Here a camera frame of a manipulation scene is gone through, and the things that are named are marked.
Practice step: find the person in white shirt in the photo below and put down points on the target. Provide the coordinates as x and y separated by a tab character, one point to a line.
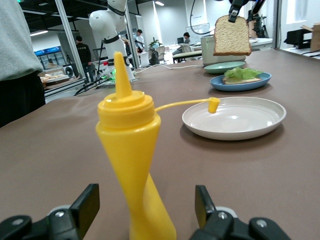
140	40

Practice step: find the brown bread slice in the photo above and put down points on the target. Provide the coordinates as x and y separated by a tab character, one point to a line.
232	37
246	80

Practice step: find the green potted plant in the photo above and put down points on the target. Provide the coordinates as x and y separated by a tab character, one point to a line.
155	43

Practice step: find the white wall whiteboard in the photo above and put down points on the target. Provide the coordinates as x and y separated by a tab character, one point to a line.
197	28

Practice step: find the brown cardboard box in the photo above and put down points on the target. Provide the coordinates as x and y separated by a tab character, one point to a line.
315	37

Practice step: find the seated person in grey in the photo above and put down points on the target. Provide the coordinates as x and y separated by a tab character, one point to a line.
185	41

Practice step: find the black machine on bench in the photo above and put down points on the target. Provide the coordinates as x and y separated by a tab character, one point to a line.
298	38

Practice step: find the yellow squeeze sauce bottle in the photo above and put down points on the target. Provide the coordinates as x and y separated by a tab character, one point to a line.
130	140

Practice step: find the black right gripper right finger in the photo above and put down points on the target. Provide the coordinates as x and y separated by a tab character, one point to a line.
220	225

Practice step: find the beige chrome toaster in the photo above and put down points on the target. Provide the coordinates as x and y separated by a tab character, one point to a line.
207	50

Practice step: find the person in grey sweater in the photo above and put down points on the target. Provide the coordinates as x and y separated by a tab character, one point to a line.
15	50

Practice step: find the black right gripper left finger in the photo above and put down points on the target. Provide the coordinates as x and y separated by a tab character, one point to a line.
75	220

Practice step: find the blue round plate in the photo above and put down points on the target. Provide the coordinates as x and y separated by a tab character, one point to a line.
240	86

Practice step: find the grey metal frame post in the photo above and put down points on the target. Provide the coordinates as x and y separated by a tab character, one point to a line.
67	37

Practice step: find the person in black jacket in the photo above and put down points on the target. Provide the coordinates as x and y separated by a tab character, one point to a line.
83	52

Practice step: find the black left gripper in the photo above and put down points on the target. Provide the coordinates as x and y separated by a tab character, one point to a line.
240	3

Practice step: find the small yellow bottle cap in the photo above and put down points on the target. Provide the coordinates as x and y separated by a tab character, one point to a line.
213	105

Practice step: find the beige round plate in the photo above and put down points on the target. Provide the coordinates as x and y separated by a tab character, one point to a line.
237	120

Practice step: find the light wooden office desk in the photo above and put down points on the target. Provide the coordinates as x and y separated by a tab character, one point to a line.
187	54

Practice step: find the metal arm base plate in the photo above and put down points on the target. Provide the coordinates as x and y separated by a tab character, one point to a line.
107	84

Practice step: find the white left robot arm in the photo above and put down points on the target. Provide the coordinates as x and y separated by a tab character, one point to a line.
102	22

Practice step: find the black office chair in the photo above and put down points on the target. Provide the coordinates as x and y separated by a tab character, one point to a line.
154	57

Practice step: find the green lettuce leaf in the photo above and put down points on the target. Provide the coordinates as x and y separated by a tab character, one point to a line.
240	72

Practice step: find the green round plate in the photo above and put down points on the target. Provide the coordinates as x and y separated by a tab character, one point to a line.
217	68

